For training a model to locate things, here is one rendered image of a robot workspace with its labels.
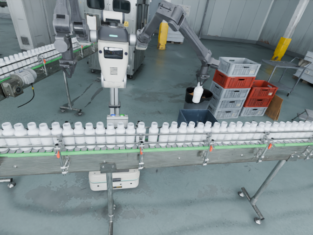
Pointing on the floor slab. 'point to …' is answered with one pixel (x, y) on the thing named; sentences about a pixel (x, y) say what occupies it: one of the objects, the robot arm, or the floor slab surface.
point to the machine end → (139, 20)
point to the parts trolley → (283, 73)
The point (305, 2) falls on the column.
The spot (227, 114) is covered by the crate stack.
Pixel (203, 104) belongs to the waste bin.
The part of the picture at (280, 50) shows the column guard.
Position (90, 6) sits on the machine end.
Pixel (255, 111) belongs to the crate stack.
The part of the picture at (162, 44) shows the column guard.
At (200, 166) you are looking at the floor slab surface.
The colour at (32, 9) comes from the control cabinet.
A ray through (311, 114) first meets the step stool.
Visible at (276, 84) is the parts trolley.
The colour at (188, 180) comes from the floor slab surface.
